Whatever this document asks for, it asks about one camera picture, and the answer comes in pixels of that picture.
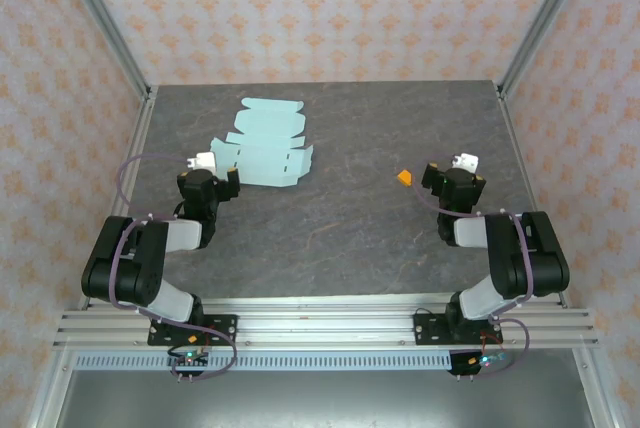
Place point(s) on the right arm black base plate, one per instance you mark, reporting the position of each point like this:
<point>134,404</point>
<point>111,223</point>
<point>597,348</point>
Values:
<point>430,330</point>

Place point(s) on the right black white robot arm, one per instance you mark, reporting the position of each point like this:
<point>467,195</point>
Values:
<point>510,258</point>

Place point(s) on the aluminium mounting rail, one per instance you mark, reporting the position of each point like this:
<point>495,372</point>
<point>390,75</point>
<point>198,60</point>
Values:
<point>325,323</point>

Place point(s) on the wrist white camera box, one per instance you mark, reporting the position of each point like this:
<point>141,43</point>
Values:
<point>467,161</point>
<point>205,160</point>

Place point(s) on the light blue paper box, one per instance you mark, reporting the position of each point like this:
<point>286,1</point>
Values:
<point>270,148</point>

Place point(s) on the grey metal lower shelf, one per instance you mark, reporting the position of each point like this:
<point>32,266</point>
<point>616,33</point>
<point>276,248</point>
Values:
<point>325,398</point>

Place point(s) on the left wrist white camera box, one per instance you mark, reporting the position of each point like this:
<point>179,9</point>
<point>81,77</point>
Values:
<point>205,160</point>

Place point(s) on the aluminium table side rail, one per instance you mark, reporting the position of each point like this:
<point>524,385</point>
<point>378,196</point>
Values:
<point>130,168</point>
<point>530,183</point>

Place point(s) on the small orange block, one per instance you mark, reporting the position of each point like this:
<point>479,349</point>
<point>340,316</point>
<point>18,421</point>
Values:
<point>405,178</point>

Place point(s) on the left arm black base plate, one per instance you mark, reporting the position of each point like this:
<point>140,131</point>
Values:
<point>222,330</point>

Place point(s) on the aluminium frame post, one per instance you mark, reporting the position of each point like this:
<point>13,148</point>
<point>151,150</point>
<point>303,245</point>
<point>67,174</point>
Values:
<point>547,18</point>
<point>100,18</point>

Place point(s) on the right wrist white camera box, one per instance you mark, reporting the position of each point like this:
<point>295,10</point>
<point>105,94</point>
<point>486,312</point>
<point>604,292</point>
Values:
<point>467,161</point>

